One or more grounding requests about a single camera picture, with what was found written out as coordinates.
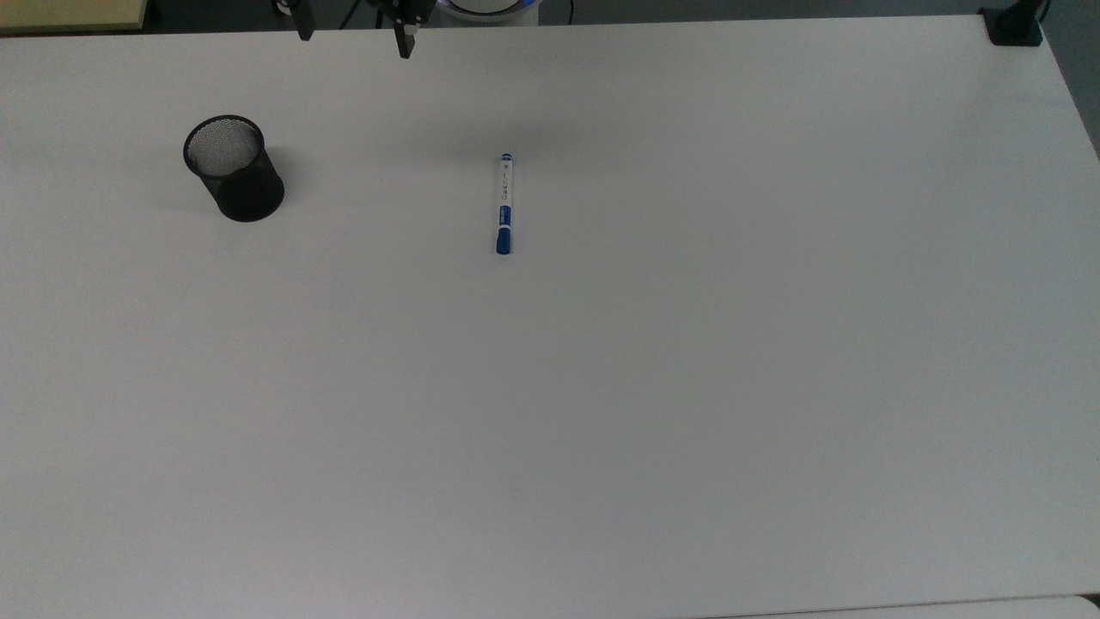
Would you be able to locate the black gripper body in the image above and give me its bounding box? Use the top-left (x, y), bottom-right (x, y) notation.
top-left (368, 0), bottom-right (432, 27)

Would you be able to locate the white robot base blue ring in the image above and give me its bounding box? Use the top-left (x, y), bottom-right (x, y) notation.
top-left (435, 0), bottom-right (541, 28)

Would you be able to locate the black mesh pen cup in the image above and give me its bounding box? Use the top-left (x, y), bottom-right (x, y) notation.
top-left (182, 115), bottom-right (286, 224)

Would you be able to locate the black table clamp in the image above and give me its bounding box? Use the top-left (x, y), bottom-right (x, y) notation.
top-left (979, 0), bottom-right (1051, 47)

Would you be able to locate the beige side table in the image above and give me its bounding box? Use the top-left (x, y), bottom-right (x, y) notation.
top-left (0, 0), bottom-right (149, 34)

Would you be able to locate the blue and white marker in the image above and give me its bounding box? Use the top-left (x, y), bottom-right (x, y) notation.
top-left (495, 153), bottom-right (516, 256)

